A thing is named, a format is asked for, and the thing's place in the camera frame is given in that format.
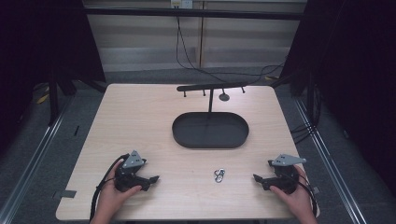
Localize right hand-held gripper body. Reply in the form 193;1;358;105
267;153;307;195

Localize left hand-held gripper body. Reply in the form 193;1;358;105
113;149;151;192

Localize silver metal key ring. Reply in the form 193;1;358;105
213;168;226;184

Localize black hook stand with tray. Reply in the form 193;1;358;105
171;81;250;149

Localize person's right hand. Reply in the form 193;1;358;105
269;164;318;219

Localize person's left hand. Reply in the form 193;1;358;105
92;161;143;219

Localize grey tape strip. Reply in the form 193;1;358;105
51;189;78;201

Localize black metal stand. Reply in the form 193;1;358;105
46;69;108;127

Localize yellow floor tape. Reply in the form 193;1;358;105
35;92;50;105

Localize black curtain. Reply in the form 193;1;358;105
0;0;107;157
279;0;396;198

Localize black horizontal bar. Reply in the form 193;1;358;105
83;7;307;21

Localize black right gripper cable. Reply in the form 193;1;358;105
292;172;319;218

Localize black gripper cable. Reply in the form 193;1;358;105
89;153;131;222
292;172;319;218

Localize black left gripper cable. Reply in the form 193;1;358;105
89;153;131;222

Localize metal floor rail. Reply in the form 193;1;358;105
293;97;369;224
0;95;75;224

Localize black floor cables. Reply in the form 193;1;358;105
290;83;322;145

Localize black hanging wall cable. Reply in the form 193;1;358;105
175;15;286;86

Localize white wall socket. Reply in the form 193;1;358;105
170;0;194;9

